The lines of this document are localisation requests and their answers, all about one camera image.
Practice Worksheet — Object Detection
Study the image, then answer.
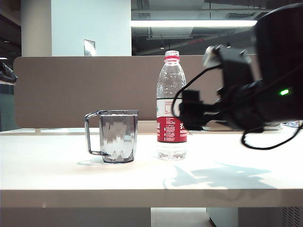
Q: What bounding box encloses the brown fabric desk partition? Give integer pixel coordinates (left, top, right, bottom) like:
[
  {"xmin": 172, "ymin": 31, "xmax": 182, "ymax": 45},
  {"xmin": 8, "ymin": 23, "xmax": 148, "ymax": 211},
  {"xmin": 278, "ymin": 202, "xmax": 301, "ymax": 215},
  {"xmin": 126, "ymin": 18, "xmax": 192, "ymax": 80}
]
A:
[{"xmin": 13, "ymin": 56, "xmax": 284, "ymax": 128}]

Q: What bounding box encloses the long white ceiling light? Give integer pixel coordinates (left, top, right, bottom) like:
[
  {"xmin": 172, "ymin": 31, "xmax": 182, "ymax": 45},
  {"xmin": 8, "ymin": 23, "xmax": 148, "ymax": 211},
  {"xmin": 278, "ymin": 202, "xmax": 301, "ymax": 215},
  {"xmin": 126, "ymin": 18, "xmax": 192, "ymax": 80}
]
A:
[{"xmin": 131, "ymin": 20, "xmax": 258, "ymax": 27}]

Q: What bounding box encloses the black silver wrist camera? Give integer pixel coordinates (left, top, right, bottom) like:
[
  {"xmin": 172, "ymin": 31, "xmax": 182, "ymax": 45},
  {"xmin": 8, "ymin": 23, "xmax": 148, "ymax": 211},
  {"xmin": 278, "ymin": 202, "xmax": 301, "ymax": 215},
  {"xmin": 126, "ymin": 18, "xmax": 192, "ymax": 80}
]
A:
[{"xmin": 203, "ymin": 44, "xmax": 255, "ymax": 95}]

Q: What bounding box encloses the black shiny bag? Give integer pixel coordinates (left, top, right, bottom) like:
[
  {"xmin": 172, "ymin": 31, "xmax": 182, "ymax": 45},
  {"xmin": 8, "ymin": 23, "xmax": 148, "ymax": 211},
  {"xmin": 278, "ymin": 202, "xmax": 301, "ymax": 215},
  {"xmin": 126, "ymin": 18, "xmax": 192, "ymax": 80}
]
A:
[{"xmin": 0, "ymin": 61, "xmax": 18, "ymax": 84}]

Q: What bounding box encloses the ceiling air vent grille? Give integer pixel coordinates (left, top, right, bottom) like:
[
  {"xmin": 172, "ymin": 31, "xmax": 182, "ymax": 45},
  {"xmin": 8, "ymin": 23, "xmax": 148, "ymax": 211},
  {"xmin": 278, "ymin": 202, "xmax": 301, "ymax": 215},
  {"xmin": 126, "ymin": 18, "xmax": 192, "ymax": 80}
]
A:
[{"xmin": 226, "ymin": 13, "xmax": 256, "ymax": 20}]

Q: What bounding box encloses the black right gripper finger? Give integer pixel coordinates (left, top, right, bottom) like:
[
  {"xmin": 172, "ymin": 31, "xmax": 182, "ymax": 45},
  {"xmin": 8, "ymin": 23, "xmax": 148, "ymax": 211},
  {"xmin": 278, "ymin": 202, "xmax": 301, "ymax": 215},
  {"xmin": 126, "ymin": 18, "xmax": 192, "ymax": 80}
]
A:
[{"xmin": 178, "ymin": 89, "xmax": 207, "ymax": 131}]

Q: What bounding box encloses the transparent grey plastic mug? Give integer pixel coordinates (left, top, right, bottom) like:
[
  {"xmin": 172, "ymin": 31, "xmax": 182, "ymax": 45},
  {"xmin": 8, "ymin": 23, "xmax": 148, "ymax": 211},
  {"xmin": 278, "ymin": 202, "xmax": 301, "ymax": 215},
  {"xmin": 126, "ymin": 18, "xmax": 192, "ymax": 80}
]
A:
[{"xmin": 84, "ymin": 109, "xmax": 139, "ymax": 164}]

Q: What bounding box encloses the framed wall sign plaque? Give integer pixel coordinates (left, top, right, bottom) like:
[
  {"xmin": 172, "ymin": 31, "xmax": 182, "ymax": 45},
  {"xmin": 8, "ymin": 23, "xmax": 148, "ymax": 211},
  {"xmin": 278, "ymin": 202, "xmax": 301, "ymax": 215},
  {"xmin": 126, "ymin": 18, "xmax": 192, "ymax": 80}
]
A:
[{"xmin": 83, "ymin": 39, "xmax": 96, "ymax": 57}]

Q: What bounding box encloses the clear water bottle red label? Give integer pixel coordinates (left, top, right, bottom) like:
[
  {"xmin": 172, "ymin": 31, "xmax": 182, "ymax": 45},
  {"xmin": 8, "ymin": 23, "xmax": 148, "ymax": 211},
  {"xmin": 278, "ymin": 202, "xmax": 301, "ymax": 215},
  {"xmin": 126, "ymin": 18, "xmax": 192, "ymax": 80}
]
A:
[{"xmin": 156, "ymin": 50, "xmax": 189, "ymax": 161}]

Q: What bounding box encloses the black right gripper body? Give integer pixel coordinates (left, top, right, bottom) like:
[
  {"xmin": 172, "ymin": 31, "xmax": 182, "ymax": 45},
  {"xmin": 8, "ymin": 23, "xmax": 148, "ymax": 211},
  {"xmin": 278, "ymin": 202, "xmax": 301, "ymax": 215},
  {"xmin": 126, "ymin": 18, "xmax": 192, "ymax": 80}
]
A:
[{"xmin": 204, "ymin": 86, "xmax": 265, "ymax": 132}]

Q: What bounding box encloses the black camera cable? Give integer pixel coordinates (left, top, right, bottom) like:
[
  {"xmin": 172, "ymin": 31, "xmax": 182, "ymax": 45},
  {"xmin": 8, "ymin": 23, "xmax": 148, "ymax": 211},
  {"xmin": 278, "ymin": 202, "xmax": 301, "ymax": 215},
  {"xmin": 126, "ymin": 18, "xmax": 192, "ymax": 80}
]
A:
[{"xmin": 172, "ymin": 63, "xmax": 303, "ymax": 151}]

